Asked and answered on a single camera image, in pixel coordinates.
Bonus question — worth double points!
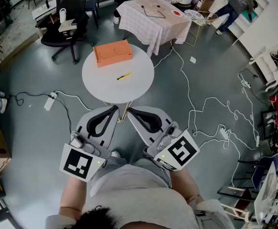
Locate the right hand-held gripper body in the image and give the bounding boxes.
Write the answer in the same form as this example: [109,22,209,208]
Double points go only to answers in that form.
[143,121,201,172]

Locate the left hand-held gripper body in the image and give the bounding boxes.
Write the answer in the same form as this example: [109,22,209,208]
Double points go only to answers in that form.
[59,125,113,182]

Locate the person's left forearm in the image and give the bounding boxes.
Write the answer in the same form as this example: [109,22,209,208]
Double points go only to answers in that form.
[58,175,92,219]

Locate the person's right forearm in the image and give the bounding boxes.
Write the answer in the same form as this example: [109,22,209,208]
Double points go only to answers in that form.
[171,167,204,205]

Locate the person's grey jeans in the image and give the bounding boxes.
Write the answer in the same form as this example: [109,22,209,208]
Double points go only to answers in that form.
[90,156,172,198]

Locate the round white side table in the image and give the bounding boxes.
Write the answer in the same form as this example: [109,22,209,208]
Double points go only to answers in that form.
[82,43,155,123]

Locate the white power strip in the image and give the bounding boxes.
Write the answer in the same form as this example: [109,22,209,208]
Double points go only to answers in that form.
[239,79,252,89]
[219,127,230,141]
[43,92,59,112]

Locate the person's light grey shirt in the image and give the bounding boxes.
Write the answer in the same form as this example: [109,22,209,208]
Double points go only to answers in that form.
[45,163,235,229]

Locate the orange flat box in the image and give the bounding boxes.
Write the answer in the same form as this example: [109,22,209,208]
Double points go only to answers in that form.
[93,39,133,68]

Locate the blue chair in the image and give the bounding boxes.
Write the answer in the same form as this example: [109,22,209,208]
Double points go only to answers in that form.
[238,151,278,191]

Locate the beige book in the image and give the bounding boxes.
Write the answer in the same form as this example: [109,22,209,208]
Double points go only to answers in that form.
[58,19,78,33]

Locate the patterned round stool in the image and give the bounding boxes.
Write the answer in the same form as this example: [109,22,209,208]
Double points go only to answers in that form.
[183,9,219,47]

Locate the white tumbler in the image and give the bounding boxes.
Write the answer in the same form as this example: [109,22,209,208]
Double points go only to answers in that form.
[59,8,68,24]

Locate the black office chair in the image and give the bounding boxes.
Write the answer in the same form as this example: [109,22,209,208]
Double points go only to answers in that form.
[40,0,94,65]

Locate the white wooden chair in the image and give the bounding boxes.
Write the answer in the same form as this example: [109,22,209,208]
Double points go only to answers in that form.
[248,43,278,93]

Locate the short white floor cable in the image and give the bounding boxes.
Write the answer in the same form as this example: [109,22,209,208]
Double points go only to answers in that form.
[54,90,93,112]

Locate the long white floor cable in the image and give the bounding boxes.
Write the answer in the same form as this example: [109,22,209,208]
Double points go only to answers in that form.
[153,46,261,188]

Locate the black floor cable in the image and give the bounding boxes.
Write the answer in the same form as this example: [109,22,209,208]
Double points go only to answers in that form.
[8,91,73,134]

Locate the black cable on tablecloth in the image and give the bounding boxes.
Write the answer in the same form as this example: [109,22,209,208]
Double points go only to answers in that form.
[141,5,166,20]

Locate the white wall shelf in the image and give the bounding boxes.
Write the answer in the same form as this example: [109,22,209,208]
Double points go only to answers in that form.
[212,0,269,45]

